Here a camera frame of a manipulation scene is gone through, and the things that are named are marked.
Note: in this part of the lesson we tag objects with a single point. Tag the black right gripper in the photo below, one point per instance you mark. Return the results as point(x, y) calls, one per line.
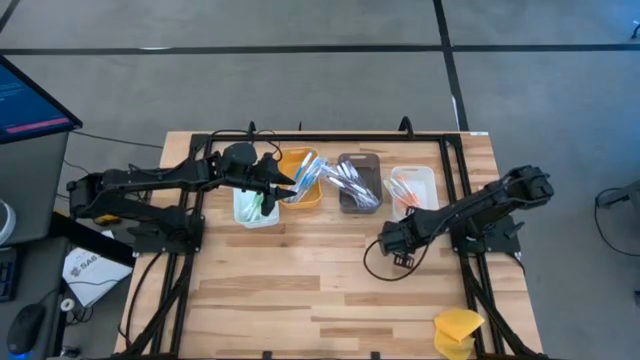
point(404, 260)

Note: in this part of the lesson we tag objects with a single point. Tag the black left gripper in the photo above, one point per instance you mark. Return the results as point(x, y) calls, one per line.
point(250, 180)

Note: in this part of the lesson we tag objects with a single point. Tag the green toothbrush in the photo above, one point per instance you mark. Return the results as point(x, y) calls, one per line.
point(254, 202)
point(256, 206)
point(260, 201)
point(251, 211)

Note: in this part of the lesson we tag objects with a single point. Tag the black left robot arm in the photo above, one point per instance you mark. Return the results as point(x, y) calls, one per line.
point(150, 180)

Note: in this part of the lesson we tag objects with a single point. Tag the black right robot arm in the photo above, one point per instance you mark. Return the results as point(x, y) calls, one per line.
point(475, 210)

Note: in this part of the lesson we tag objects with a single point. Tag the orange plastic bin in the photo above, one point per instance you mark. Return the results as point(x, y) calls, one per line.
point(312, 200)

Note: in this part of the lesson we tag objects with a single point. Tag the white plastic bin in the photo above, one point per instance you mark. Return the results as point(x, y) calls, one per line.
point(425, 182)
point(242, 220)

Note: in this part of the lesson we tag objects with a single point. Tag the dark translucent plastic bin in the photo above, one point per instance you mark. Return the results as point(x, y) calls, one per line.
point(372, 172)

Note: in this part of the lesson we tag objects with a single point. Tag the yellow black object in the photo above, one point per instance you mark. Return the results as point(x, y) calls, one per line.
point(107, 219)

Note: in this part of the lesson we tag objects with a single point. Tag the grey metal stand leg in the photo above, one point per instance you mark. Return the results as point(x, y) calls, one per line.
point(620, 196)

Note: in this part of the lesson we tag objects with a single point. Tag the white tape roll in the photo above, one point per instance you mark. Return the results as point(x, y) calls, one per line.
point(63, 304)

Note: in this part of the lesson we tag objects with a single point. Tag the grey desk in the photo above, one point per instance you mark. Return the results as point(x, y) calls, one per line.
point(30, 160)

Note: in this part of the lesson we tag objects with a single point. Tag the computer monitor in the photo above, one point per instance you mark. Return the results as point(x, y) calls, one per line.
point(25, 105)

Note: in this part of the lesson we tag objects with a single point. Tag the white round object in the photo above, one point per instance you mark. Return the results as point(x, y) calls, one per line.
point(6, 222)

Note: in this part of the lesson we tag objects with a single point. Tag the black keyboard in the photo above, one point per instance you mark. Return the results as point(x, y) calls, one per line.
point(7, 275)

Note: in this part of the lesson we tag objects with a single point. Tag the black computer mouse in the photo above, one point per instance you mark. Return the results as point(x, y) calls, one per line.
point(25, 325)

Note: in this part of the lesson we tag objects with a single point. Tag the black floor object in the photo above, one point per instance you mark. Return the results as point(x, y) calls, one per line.
point(636, 31)

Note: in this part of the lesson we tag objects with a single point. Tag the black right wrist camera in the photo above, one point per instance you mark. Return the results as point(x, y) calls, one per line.
point(392, 239)

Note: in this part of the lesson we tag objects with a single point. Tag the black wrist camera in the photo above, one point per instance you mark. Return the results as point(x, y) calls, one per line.
point(392, 239)
point(240, 154)

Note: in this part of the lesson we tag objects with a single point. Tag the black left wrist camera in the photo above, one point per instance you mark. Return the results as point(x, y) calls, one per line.
point(240, 154)

